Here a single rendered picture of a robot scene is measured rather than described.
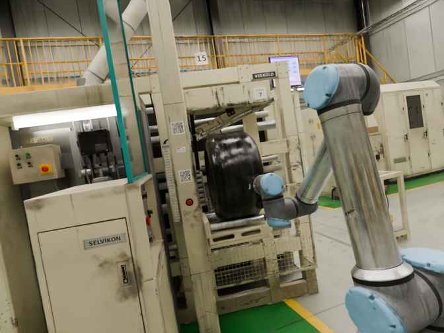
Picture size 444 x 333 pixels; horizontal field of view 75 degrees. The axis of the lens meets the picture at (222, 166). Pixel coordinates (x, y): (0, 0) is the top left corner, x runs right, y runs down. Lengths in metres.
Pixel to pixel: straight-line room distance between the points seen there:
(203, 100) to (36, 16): 10.29
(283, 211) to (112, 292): 0.71
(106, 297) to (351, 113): 1.03
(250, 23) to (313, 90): 12.33
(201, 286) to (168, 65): 1.34
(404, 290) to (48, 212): 1.11
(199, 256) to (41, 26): 10.72
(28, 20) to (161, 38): 10.26
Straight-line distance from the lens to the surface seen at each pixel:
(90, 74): 2.17
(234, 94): 2.10
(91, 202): 1.16
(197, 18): 12.43
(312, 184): 1.17
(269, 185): 1.17
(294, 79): 5.75
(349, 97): 0.84
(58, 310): 1.30
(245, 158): 1.62
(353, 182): 0.83
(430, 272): 0.99
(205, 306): 1.98
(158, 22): 1.92
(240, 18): 13.04
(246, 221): 1.76
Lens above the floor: 1.33
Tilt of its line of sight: 3 degrees down
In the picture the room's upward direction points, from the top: 9 degrees counter-clockwise
